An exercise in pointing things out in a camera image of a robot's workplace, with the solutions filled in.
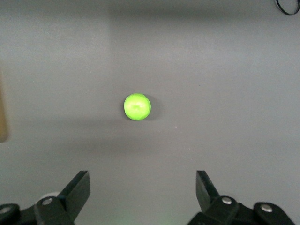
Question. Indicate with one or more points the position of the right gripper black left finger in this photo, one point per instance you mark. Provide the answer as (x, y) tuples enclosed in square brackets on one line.
[(77, 187)]

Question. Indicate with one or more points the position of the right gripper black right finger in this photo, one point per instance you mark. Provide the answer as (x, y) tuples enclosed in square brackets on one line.
[(204, 187)]

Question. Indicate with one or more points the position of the orange plastic tray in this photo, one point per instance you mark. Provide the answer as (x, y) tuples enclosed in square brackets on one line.
[(2, 112)]

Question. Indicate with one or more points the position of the dark grey table mat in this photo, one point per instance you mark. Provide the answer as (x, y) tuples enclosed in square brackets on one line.
[(211, 70)]

